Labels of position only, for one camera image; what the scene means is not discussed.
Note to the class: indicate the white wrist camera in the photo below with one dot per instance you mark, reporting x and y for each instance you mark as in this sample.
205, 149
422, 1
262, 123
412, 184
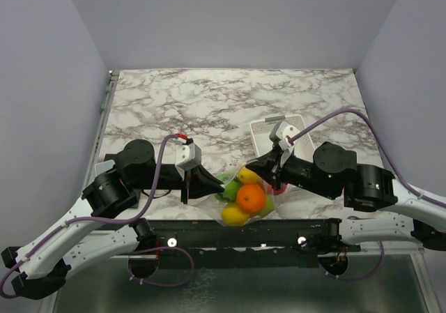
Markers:
281, 135
187, 157

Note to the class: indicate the green toy lime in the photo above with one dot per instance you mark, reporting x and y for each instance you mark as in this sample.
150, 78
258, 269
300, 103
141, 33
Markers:
268, 208

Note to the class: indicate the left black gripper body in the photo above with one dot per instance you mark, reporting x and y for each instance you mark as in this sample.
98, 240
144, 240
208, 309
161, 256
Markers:
170, 179

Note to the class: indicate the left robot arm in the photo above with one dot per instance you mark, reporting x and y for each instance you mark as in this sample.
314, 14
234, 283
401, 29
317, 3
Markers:
108, 218

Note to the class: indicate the yellow toy lemon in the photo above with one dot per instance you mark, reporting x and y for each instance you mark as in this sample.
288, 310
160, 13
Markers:
246, 176

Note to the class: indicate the yellow toy banana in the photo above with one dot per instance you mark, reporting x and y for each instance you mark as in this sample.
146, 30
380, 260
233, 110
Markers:
232, 215

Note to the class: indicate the clear dotted zip bag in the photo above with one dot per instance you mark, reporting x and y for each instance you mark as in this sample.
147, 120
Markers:
213, 207

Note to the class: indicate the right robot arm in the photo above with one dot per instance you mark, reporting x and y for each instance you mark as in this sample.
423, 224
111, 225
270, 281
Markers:
368, 189

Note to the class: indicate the green striped toy watermelon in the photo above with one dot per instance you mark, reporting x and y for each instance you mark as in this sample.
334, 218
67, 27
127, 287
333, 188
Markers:
231, 187

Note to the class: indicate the black metal base rail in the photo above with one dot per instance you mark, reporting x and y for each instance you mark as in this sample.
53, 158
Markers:
261, 244

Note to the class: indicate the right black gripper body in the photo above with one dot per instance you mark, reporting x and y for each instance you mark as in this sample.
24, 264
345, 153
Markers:
300, 173

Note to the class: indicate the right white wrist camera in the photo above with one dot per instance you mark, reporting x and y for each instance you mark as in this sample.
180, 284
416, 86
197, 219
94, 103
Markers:
281, 135

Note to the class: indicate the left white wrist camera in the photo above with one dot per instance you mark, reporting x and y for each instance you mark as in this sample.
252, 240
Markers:
187, 157

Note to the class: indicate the grey rectangular box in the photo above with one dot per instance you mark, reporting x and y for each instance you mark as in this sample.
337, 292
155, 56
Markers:
102, 167

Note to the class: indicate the red toy apple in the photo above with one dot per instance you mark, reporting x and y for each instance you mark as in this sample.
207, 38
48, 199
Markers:
277, 191

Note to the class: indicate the orange toy fruit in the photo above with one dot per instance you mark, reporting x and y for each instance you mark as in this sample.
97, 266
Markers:
251, 198

